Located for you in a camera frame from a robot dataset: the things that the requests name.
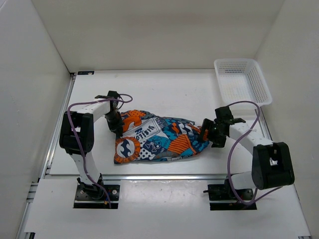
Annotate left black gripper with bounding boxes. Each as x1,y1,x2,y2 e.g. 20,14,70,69
105,111,125,135

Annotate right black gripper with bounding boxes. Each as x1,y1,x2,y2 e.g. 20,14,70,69
197,118,227,148

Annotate colourful patterned shorts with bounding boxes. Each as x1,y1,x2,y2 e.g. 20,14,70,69
114,110,209,164

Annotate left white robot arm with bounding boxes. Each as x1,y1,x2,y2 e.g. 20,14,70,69
59,91,125,199

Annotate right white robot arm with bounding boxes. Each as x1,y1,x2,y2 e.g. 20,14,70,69
198,106,295,199

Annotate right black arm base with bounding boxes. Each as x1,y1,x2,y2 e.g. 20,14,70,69
203,179,257,211

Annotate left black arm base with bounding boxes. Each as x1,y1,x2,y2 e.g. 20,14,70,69
73,177,120,209

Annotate small black corner label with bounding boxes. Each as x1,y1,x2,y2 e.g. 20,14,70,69
77,71,95,75

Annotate white perforated plastic basket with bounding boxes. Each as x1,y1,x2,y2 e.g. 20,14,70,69
214,58,272,116

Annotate right aluminium side rail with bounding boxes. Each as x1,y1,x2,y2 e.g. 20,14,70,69
255,108,286,181

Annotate aluminium side rail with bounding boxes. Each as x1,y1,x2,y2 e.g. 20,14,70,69
26,73,77,204
255,108,286,181

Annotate aluminium front rail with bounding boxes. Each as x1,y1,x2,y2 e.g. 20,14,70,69
37,174,227,182

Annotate left aluminium side rail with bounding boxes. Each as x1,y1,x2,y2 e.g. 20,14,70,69
26,73,77,204

